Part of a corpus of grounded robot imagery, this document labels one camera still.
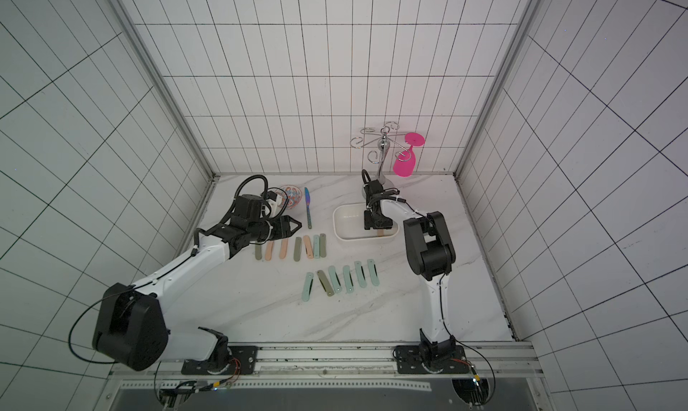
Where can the iridescent butter knife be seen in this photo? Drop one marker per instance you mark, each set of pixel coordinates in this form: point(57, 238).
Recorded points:
point(308, 205)

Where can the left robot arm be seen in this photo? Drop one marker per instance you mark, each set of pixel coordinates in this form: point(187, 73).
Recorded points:
point(131, 327)

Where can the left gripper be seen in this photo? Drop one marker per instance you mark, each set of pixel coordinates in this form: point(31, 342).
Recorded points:
point(284, 229)

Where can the white plastic storage box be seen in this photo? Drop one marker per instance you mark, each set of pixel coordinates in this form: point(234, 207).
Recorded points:
point(348, 226)

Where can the pink wine glass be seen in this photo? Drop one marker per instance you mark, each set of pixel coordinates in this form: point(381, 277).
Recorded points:
point(406, 161)

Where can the aluminium mounting rail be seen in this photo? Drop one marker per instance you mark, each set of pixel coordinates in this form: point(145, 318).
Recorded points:
point(351, 360)

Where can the mint folding fruit knife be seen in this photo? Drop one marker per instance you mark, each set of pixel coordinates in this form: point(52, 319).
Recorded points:
point(374, 278)

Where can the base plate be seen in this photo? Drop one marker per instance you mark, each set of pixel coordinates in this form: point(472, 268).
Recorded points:
point(224, 362)
point(409, 361)

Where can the hidden mint knife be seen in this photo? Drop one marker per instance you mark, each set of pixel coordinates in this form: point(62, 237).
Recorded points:
point(308, 286)

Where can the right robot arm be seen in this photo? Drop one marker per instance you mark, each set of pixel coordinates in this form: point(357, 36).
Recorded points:
point(430, 255)

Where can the olive folding fruit knife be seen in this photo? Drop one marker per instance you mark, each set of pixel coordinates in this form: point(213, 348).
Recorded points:
point(322, 245)

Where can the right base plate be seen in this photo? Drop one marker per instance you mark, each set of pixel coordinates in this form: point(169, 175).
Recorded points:
point(409, 361)

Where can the pink folding fruit knife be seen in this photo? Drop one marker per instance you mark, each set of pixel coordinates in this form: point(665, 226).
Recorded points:
point(308, 247)

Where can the left base plate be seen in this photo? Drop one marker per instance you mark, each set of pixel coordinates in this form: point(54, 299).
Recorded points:
point(224, 362)

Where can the chrome glass holder stand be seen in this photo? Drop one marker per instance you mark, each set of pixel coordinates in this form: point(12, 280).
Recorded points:
point(381, 141)

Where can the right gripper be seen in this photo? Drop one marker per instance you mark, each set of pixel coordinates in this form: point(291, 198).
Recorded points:
point(377, 220)

